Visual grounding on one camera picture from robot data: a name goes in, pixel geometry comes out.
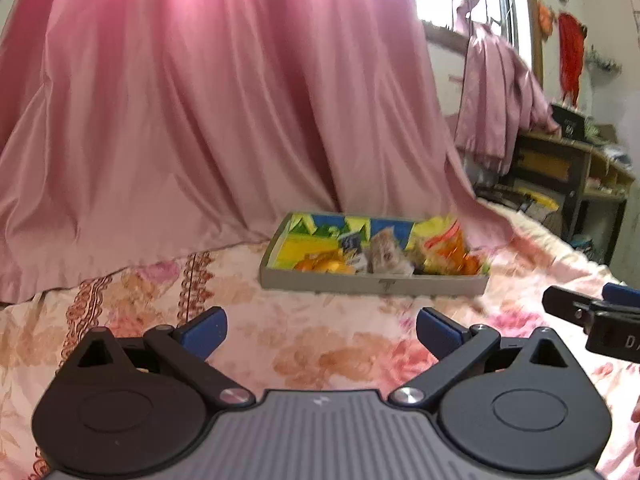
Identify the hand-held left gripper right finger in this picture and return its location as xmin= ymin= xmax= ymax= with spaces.
xmin=387 ymin=306 xmax=568 ymax=408

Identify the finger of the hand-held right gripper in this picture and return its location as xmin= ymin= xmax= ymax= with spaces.
xmin=602 ymin=282 xmax=640 ymax=308
xmin=542 ymin=285 xmax=606 ymax=331

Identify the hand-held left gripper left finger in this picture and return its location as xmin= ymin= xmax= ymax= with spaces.
xmin=75 ymin=306 xmax=256 ymax=408

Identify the orange snack packet green label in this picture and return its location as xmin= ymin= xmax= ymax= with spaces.
xmin=419 ymin=217 xmax=488 ymax=277

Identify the clear biscuit packet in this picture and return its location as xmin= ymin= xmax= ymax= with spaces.
xmin=367 ymin=227 xmax=416 ymax=276

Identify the blue white snack packet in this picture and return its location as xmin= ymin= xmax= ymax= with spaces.
xmin=340 ymin=232 xmax=368 ymax=267

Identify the grey cardboard tray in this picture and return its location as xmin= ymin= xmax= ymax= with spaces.
xmin=259 ymin=211 xmax=492 ymax=297

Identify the orange mandarin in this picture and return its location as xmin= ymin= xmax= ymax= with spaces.
xmin=312 ymin=255 xmax=351 ymax=273

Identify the floral bed sheet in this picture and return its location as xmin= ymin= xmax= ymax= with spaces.
xmin=0 ymin=200 xmax=640 ymax=480

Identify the yellow black bag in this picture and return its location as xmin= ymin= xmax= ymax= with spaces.
xmin=475 ymin=185 xmax=561 ymax=221

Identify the wooden desk shelf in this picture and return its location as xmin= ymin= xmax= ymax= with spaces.
xmin=500 ymin=130 xmax=637 ymax=266

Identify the colourful drawn paper liner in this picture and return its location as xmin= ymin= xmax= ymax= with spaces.
xmin=267 ymin=212 xmax=421 ymax=271

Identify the black box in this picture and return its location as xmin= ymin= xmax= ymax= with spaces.
xmin=550 ymin=104 xmax=591 ymax=141

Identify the pink hanging cloth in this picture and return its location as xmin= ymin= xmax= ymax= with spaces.
xmin=452 ymin=0 xmax=561 ymax=176

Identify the large pink curtain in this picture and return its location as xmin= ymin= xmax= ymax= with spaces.
xmin=0 ymin=0 xmax=516 ymax=306

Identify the red hanging ornament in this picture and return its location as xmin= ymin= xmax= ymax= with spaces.
xmin=557 ymin=12 xmax=586 ymax=106

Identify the orange hanging ornament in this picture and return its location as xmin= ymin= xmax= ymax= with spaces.
xmin=537 ymin=2 xmax=556 ymax=38

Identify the wire wall rack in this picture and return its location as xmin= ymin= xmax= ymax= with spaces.
xmin=585 ymin=50 xmax=623 ymax=73

